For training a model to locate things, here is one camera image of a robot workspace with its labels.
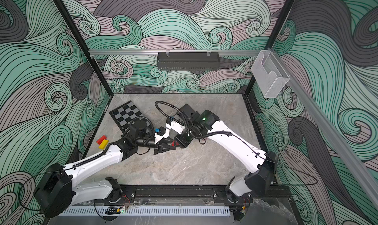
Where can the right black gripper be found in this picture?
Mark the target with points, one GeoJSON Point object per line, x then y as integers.
{"type": "Point", "coordinates": [180, 139]}

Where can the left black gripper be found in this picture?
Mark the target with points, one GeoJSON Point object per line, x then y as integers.
{"type": "Point", "coordinates": [159, 147]}

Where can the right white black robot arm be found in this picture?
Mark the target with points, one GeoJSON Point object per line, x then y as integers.
{"type": "Point", "coordinates": [189, 125]}

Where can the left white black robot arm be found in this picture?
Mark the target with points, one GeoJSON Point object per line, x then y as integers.
{"type": "Point", "coordinates": [62, 186]}

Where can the black white chessboard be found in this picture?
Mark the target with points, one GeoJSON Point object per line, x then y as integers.
{"type": "Point", "coordinates": [124, 114]}

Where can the yellow block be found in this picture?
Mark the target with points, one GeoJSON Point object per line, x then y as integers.
{"type": "Point", "coordinates": [103, 144]}

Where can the red block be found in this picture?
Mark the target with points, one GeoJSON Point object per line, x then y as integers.
{"type": "Point", "coordinates": [101, 139]}

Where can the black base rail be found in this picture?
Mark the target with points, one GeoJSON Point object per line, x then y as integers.
{"type": "Point", "coordinates": [217, 193]}

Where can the black wall tray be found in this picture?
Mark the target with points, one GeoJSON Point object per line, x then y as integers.
{"type": "Point", "coordinates": [188, 61]}

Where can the white slotted cable duct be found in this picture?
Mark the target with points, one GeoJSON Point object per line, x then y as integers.
{"type": "Point", "coordinates": [218, 211]}

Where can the clear plastic wall holder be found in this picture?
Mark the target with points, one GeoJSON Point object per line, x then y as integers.
{"type": "Point", "coordinates": [270, 74]}

